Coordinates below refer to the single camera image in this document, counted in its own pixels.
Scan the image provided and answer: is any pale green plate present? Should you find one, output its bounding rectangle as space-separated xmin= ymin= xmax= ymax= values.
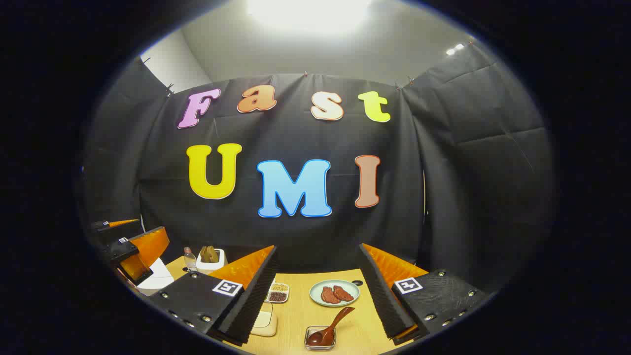
xmin=309 ymin=280 xmax=360 ymax=308

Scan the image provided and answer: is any brown wooden spoon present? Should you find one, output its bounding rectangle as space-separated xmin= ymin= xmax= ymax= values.
xmin=307 ymin=307 xmax=355 ymax=347

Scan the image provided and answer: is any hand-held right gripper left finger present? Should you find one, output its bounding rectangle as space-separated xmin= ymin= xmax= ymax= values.
xmin=147 ymin=245 xmax=280 ymax=346

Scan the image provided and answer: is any black backdrop cloth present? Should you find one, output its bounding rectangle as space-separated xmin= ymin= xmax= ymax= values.
xmin=81 ymin=42 xmax=558 ymax=291

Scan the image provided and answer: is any small glass chopstick holder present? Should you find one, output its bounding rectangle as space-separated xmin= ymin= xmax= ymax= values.
xmin=304 ymin=325 xmax=337 ymax=351

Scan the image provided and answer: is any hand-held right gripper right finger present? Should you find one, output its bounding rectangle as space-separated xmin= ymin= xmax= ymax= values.
xmin=356 ymin=243 xmax=490 ymax=346

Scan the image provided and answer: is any white rice cooker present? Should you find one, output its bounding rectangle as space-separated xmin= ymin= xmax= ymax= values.
xmin=137 ymin=258 xmax=175 ymax=291

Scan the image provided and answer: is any large ceiling light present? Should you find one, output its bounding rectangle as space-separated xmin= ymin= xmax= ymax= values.
xmin=246 ymin=0 xmax=370 ymax=33

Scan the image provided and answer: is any white divided bean dish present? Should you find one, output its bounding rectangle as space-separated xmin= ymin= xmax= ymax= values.
xmin=266 ymin=282 xmax=290 ymax=304

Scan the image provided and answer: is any white rectangular rice box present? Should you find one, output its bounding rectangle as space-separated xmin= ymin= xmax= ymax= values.
xmin=250 ymin=301 xmax=278 ymax=338

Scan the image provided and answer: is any white toaster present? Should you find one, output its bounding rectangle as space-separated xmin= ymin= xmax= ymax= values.
xmin=196 ymin=248 xmax=226 ymax=275

